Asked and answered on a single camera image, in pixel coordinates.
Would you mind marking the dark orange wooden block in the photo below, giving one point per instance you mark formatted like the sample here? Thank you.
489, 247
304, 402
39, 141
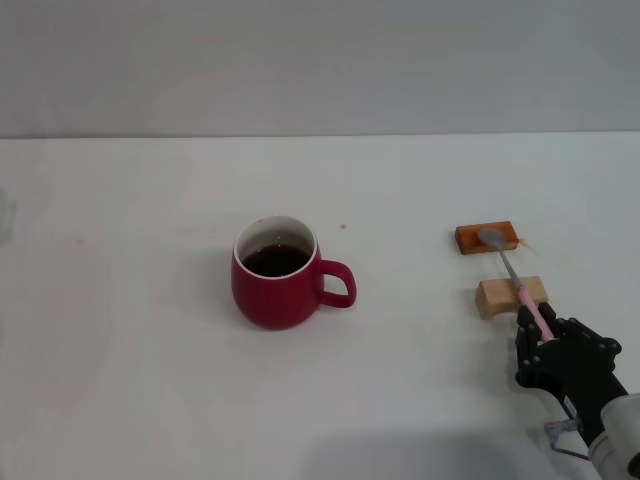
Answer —
467, 240

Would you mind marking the dark coffee liquid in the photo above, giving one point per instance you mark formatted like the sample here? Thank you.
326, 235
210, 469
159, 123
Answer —
275, 260

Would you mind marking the light notched wooden block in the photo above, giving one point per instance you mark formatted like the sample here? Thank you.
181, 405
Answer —
492, 297

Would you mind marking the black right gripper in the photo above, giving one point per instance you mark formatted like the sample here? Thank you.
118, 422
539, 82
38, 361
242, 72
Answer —
575, 375

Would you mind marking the red ceramic mug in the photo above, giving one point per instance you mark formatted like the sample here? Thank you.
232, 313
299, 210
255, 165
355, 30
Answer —
280, 300

